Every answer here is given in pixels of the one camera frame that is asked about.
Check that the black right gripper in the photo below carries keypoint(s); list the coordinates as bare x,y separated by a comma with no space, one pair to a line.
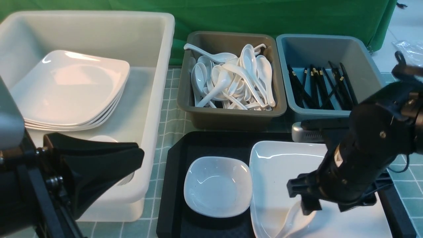
383,126

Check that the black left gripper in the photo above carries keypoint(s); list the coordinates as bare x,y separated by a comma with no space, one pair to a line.
88,169

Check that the white square rice plate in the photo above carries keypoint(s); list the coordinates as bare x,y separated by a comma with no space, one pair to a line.
272,164

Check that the white square bowl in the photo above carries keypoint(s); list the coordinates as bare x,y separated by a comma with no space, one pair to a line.
218,187

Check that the white ceramic spoon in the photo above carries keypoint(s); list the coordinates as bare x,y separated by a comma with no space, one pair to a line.
296,223

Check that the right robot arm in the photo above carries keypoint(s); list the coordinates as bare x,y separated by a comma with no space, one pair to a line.
334,129

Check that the white bowl in tub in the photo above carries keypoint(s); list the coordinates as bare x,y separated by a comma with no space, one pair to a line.
104,138

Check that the teal checked tablecloth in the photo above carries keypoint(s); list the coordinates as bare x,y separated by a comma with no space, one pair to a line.
174,124

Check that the pile of black chopsticks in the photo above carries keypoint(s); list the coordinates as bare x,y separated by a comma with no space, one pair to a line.
320,88

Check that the clear plastic bag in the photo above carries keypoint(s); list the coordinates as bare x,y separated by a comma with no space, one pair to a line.
412,51

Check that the stack of white plates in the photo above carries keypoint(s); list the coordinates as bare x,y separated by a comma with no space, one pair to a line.
68,91

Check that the blue-grey plastic chopstick bin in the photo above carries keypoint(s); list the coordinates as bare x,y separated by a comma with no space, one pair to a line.
301,50

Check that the black serving tray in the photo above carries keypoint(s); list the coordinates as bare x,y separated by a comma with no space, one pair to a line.
237,145

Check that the green backdrop cloth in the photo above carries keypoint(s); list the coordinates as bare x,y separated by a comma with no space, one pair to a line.
367,20

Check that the large white plastic tub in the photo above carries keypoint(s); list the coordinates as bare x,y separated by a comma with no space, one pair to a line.
144,40

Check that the pile of white spoons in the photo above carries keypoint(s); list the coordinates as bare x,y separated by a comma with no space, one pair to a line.
243,82

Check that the brown plastic spoon bin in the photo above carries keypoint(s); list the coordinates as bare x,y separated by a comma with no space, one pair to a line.
231,119

